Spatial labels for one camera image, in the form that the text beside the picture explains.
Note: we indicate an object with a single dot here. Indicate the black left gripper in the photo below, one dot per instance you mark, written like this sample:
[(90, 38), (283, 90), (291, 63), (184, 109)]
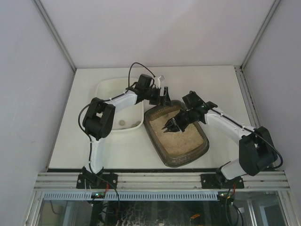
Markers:
[(159, 96)]

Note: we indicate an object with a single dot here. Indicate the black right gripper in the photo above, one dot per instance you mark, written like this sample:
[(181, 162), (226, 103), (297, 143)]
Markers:
[(179, 122)]

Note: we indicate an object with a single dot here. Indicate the dark brown litter box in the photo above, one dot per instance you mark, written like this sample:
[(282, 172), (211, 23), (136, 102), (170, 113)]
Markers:
[(179, 148)]

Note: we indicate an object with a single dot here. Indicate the white plastic tub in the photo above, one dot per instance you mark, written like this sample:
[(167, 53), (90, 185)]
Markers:
[(131, 114)]

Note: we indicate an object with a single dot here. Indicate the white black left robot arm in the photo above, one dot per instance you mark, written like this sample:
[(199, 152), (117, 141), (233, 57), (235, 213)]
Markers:
[(96, 118)]

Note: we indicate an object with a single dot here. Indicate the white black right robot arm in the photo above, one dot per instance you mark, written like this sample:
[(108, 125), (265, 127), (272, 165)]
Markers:
[(256, 151)]

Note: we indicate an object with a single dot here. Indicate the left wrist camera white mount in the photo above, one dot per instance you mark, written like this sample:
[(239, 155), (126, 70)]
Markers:
[(158, 81)]

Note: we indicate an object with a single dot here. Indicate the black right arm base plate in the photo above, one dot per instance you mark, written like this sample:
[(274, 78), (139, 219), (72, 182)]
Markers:
[(214, 181)]

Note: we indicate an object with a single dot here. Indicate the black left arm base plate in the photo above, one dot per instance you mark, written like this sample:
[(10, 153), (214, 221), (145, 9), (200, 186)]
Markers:
[(101, 181)]

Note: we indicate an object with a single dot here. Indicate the aluminium frame post left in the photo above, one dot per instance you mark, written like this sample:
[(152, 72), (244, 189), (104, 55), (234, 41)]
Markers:
[(54, 33)]

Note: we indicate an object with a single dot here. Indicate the aluminium frame post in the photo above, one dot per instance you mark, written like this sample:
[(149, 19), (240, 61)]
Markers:
[(54, 33), (260, 33)]

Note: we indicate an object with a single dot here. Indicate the grey slotted cable duct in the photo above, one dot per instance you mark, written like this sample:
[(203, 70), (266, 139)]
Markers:
[(133, 196)]

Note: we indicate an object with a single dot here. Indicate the aluminium front rail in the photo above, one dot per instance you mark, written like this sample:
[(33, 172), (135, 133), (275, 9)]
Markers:
[(186, 181)]

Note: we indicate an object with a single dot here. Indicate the aluminium frame post right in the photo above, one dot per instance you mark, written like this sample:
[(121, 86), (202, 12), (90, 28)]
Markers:
[(260, 33)]

